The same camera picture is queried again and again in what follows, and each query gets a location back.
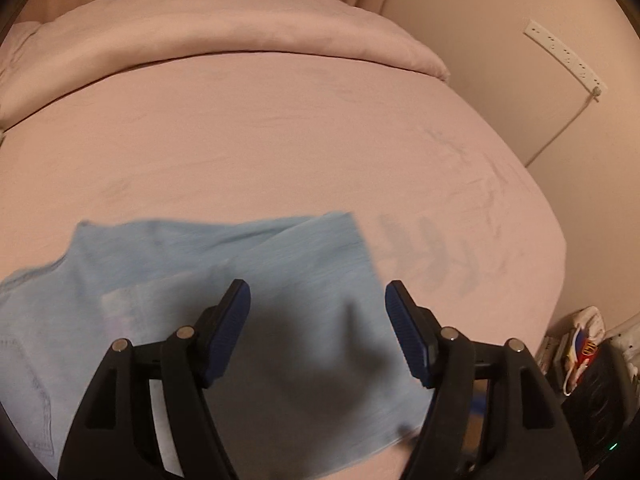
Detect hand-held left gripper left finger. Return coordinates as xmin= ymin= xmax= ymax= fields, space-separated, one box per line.
xmin=57 ymin=279 xmax=252 ymax=480

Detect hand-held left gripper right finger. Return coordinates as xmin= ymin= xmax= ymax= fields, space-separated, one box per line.
xmin=384 ymin=280 xmax=585 ymax=480

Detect light blue denim pants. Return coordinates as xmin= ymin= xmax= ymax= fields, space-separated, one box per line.
xmin=0 ymin=211 xmax=437 ymax=480

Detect white sneaker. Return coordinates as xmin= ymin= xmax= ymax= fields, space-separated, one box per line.
xmin=561 ymin=305 xmax=608 ymax=397

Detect bed with pink sheet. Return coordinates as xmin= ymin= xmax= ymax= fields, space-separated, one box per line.
xmin=0 ymin=47 xmax=568 ymax=480

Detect pink duvet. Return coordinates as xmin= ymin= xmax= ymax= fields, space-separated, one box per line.
xmin=0 ymin=0 xmax=451 ymax=131

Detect white power strip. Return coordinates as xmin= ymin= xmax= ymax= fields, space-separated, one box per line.
xmin=523 ymin=20 xmax=609 ymax=97

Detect white power cable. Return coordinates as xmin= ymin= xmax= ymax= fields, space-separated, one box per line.
xmin=525 ymin=87 xmax=602 ymax=168

